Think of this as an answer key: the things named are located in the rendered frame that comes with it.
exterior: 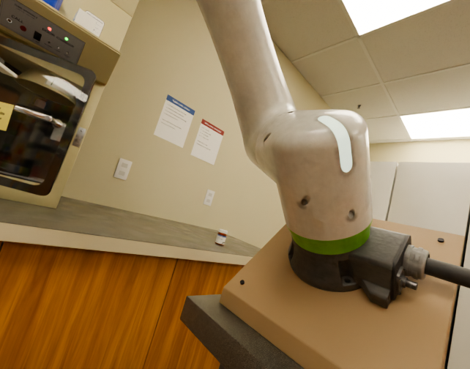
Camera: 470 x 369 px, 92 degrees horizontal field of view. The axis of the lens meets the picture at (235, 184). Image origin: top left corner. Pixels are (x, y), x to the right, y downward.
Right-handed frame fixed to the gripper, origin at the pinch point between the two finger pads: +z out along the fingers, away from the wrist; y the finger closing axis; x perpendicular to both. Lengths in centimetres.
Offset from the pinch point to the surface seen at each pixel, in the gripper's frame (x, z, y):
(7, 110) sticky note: 6.2, 14.5, -1.1
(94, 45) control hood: -5.3, 18.2, 28.1
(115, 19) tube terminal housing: -3, 28, 46
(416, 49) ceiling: -176, 63, 144
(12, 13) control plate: 12.8, 12.4, 24.9
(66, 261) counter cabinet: -23.3, 7.9, -34.7
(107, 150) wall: -2, 76, 3
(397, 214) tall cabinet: -269, 132, 37
